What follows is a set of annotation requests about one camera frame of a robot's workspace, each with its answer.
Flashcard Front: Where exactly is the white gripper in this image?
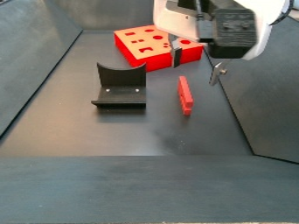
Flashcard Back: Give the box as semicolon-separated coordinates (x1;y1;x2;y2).
153;0;291;86

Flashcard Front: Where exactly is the red double-square peg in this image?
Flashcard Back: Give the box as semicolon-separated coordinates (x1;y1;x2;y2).
177;76;193;116

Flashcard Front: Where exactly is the red shape-sorting board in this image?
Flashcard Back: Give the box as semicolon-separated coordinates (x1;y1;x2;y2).
112;24;204;73

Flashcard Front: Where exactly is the black curved stand fixture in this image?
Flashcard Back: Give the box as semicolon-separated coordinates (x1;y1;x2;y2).
91;63;145;109

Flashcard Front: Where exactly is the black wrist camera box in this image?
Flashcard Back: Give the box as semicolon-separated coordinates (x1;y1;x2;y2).
197;7;257;59

